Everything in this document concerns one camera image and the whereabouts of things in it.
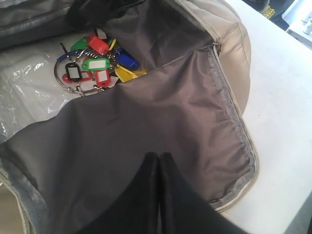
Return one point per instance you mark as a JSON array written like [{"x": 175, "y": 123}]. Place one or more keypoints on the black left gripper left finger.
[{"x": 135, "y": 211}]

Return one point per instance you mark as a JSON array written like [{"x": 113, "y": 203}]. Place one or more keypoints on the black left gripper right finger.
[{"x": 182, "y": 210}]

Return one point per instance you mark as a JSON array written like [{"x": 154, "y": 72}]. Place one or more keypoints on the beige duffel bag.
[{"x": 66, "y": 171}]

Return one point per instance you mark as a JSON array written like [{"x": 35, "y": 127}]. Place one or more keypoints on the colourful key tag bunch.
[{"x": 95, "y": 63}]

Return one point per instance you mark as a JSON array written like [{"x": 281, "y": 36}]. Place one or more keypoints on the clear plastic sheet in bag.
[{"x": 29, "y": 91}]

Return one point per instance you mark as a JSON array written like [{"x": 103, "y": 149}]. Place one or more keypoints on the items beyond table edge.
[{"x": 292, "y": 16}]

